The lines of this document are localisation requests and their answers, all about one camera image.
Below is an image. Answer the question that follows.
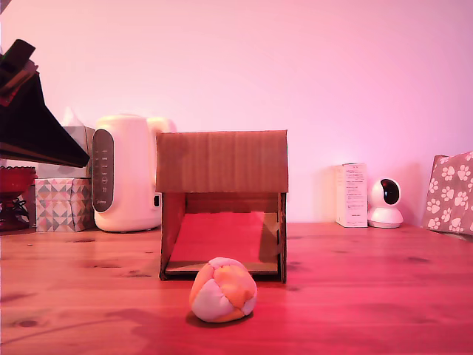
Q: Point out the geometric patterned box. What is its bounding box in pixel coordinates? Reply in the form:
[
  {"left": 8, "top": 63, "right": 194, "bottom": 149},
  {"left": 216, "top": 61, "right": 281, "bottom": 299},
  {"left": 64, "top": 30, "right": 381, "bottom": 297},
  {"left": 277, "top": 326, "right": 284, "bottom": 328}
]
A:
[{"left": 35, "top": 177, "right": 95, "bottom": 234}]

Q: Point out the small white round camera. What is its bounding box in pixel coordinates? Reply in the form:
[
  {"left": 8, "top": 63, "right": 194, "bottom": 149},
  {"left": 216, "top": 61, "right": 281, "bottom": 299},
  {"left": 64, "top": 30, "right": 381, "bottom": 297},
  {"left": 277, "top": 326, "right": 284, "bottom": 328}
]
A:
[{"left": 367, "top": 177, "right": 405, "bottom": 229}]

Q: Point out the orange and white footbag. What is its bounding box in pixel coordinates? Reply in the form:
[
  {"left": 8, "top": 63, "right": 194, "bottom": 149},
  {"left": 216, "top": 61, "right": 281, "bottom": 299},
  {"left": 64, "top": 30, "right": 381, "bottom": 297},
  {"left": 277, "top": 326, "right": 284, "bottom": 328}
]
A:
[{"left": 188, "top": 256, "right": 258, "bottom": 324}]

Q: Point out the red footed bowl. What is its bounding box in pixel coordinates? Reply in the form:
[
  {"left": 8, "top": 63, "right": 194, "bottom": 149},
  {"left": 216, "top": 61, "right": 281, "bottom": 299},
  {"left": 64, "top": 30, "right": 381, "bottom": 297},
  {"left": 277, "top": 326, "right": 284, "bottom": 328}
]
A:
[{"left": 0, "top": 166, "right": 38, "bottom": 232}]

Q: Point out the white printed carton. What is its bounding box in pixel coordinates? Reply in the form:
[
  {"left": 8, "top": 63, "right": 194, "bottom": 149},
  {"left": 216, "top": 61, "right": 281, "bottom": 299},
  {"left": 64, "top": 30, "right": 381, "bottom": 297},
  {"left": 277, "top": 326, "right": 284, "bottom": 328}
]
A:
[{"left": 335, "top": 162, "right": 369, "bottom": 229}]

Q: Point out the paw print bag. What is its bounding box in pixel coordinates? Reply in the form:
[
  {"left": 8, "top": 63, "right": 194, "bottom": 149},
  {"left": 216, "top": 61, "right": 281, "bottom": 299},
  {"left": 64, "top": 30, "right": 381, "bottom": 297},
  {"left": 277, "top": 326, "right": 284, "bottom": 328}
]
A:
[{"left": 421, "top": 151, "right": 473, "bottom": 242}]

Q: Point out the white electric kettle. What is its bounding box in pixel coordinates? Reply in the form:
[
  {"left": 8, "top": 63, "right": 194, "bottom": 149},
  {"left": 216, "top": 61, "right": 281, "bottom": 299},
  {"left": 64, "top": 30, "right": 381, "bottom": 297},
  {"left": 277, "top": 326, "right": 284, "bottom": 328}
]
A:
[{"left": 91, "top": 114, "right": 179, "bottom": 234}]

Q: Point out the cardboard dice tower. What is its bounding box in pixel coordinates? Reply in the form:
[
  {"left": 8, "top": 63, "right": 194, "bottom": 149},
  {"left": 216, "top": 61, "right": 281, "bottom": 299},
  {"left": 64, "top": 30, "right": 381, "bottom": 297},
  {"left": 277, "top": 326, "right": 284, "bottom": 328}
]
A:
[{"left": 154, "top": 129, "right": 289, "bottom": 285}]

